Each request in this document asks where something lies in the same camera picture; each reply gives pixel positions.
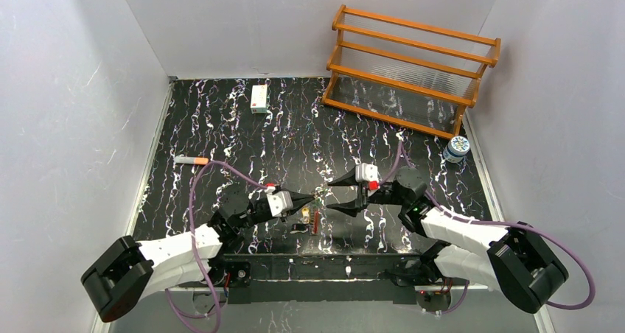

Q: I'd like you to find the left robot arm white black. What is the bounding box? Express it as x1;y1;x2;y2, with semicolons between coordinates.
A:
80;189;315;323

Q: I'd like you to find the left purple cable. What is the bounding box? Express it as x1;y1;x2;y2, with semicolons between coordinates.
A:
163;160;274;333

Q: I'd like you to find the white blue round jar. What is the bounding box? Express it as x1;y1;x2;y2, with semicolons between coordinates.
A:
442;136;470;164

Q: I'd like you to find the orange wooden shelf rack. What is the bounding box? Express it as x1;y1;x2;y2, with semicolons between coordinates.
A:
321;4;502;139

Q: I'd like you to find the white red small box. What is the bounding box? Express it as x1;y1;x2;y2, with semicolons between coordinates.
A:
250;84;269;114

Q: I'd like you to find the orange grey marker pen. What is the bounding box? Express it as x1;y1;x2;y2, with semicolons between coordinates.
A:
174;155;210;166

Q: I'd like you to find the purple cable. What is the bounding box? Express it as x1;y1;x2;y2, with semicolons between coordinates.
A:
383;138;597;317
163;160;274;333

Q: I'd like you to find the aluminium frame rail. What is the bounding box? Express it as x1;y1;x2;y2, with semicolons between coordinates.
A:
90;255;558;333

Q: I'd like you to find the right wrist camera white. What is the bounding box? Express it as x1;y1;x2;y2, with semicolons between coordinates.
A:
355;163;380;191

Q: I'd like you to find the steel key organizer red handle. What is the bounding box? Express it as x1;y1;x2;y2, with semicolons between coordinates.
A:
305;187;326;236

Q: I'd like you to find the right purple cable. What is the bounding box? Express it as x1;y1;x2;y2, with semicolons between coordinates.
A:
383;138;597;317

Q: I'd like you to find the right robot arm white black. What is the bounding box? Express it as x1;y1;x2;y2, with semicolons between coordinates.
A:
328;164;569;313

